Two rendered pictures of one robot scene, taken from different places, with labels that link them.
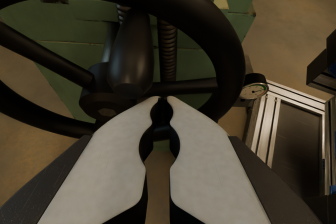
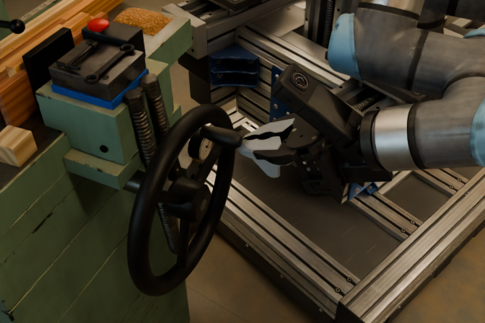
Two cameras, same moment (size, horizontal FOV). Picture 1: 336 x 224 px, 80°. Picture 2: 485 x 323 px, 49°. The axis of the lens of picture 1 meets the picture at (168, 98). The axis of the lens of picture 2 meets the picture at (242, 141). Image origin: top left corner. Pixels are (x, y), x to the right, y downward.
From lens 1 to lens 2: 65 cm
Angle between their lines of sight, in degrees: 39
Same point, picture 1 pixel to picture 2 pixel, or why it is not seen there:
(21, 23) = (16, 281)
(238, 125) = not seen: hidden behind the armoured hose
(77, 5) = (122, 176)
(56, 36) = (44, 264)
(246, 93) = (204, 153)
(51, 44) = (40, 282)
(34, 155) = not seen: outside the picture
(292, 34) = not seen: hidden behind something
